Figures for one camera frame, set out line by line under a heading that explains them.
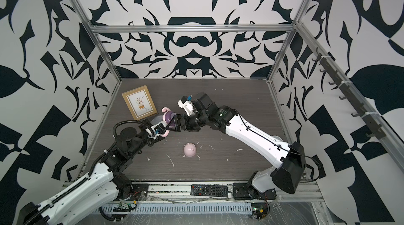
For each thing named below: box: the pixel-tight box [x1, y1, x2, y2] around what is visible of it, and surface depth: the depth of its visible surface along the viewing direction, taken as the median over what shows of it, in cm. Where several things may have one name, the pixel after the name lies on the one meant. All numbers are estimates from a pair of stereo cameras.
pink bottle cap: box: [183, 142, 197, 158], surface depth 86 cm
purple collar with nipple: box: [164, 110, 178, 127], surface depth 66 cm
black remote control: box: [190, 183, 229, 198], surface depth 76 cm
